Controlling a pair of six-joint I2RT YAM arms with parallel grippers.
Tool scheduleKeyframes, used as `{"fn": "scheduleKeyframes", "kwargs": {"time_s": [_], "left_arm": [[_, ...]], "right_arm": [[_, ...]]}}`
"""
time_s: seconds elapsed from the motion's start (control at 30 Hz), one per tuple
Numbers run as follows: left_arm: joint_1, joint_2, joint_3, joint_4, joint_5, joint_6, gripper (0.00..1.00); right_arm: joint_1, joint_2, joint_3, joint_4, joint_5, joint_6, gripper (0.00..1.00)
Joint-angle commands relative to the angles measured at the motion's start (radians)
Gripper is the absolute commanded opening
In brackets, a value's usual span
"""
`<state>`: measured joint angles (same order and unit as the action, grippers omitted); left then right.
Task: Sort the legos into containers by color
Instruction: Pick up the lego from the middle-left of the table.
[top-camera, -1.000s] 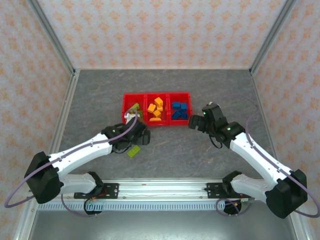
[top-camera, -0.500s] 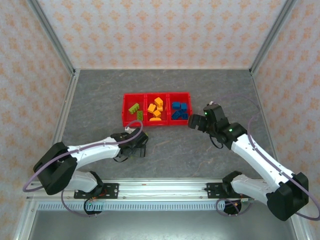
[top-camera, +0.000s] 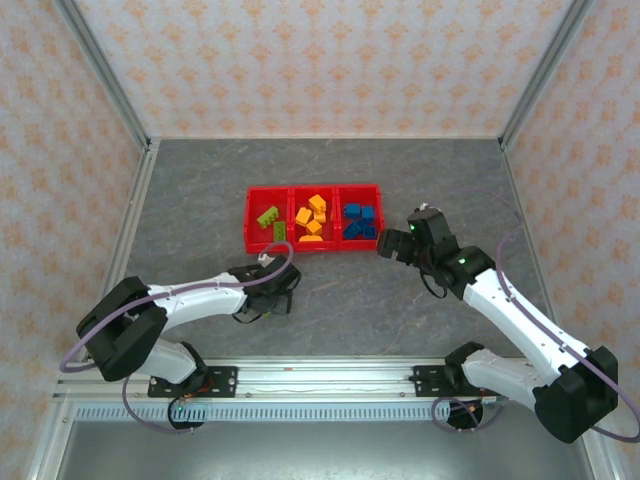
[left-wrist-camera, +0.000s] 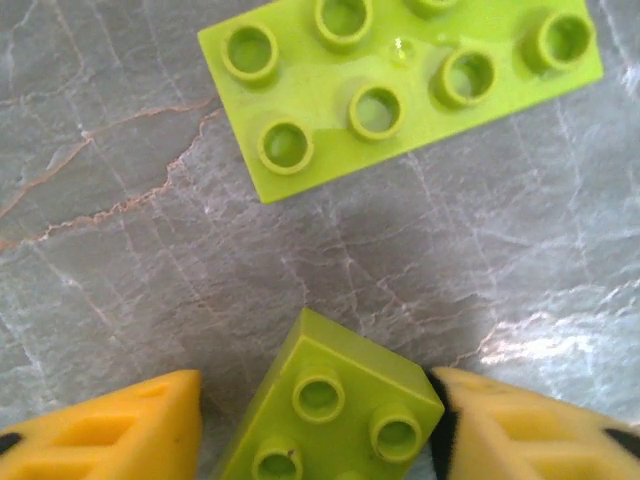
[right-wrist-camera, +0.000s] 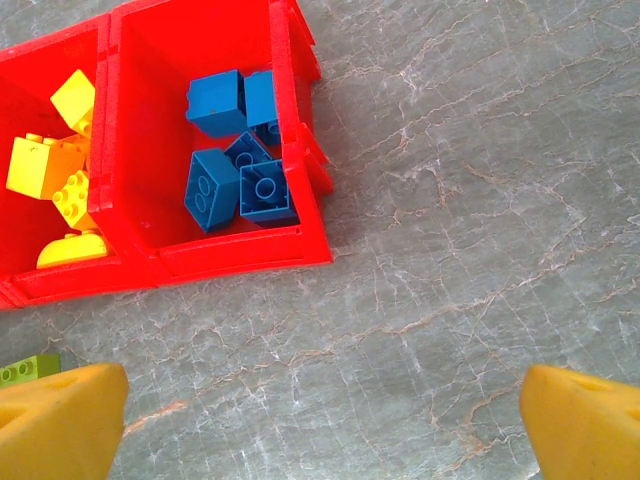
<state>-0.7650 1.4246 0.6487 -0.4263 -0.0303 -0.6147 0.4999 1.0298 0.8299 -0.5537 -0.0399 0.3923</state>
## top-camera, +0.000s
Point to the long blue lego brick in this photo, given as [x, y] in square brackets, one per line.
[353, 230]

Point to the aluminium lower frame post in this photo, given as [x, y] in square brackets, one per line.
[52, 440]
[606, 465]

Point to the aluminium frame post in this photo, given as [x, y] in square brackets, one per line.
[606, 465]
[541, 75]
[105, 75]
[52, 440]

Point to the aluminium side rail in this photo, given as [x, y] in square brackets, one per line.
[125, 250]
[535, 250]

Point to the grey metal lower shelf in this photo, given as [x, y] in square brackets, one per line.
[325, 450]

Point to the large orange lego brick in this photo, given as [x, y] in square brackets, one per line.
[310, 238]

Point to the aluminium front rail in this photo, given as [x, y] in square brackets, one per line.
[325, 375]

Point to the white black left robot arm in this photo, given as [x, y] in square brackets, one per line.
[200, 300]

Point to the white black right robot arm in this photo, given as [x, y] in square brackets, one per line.
[525, 325]

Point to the dark green lego brick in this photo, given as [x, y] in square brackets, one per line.
[279, 229]

